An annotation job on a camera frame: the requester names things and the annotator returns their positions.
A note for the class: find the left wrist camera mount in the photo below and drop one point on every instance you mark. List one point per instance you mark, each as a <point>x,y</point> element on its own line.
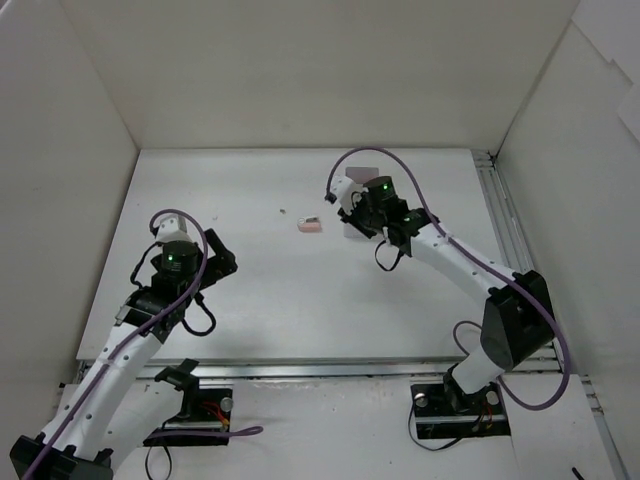
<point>170,228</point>

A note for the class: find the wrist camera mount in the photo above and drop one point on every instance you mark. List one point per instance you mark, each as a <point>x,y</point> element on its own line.
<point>170,228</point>
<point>344,191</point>

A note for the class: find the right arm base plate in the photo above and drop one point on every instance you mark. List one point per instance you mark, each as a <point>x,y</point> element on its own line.
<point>433,419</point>

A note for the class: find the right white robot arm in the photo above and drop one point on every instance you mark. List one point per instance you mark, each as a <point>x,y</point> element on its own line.
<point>516,307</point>

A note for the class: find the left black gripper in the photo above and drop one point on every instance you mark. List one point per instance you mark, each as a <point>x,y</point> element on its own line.
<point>218,252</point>

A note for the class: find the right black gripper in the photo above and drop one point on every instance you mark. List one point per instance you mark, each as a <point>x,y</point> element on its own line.
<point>353,223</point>

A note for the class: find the aluminium frame rail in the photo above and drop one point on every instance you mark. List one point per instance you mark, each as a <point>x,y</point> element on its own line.
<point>318,344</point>

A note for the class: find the pink correction tape dispenser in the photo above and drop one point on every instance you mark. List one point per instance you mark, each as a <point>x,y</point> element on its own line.
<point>309,224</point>

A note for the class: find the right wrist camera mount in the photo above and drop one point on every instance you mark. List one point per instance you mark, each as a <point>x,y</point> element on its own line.
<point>344,191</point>

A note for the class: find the white compartment organizer box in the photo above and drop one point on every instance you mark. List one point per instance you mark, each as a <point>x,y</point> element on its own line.
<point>359,175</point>

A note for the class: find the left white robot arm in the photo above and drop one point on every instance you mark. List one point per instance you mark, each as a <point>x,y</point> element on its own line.
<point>106,419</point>

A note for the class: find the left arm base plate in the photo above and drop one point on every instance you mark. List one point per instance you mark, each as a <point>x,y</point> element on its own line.
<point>209,411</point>

